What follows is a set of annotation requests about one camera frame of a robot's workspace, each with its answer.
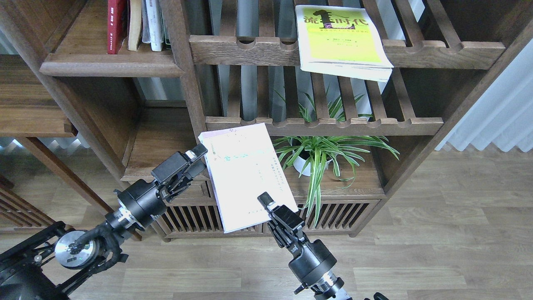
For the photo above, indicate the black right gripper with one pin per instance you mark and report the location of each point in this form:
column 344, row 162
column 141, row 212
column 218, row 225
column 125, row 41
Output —
column 312, row 262

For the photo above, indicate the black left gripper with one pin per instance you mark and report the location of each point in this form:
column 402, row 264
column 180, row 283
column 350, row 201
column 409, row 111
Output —
column 143, row 202

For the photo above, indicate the pale purple book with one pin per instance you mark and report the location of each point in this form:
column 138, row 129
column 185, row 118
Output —
column 243, row 164

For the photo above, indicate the red cover book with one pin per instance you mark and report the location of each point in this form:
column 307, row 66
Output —
column 117, row 25

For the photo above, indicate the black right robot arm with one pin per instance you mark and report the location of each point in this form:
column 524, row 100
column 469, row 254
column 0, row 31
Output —
column 337, row 293

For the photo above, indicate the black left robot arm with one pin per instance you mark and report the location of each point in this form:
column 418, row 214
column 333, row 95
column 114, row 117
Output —
column 54, row 262

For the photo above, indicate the wooden side shelf unit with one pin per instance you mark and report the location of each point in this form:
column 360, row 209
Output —
column 45, row 174

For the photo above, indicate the white plant pot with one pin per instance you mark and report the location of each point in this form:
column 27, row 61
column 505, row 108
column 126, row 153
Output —
column 300, row 160

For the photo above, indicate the green spider plant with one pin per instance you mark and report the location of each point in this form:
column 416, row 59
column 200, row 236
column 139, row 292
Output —
column 342, row 150

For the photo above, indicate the green spine upright book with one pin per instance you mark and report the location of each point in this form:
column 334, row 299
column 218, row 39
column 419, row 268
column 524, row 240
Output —
column 167, row 41

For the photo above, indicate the dark wooden bookshelf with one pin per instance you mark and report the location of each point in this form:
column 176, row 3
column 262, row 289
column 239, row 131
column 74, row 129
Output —
column 227, row 67

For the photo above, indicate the tan spine upright book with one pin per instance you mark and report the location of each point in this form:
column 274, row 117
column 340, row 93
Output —
column 135, row 28

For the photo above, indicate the yellow cover book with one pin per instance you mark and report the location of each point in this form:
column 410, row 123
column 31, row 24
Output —
column 340, row 41

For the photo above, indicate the white curtain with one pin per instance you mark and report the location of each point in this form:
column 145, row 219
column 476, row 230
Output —
column 503, row 115

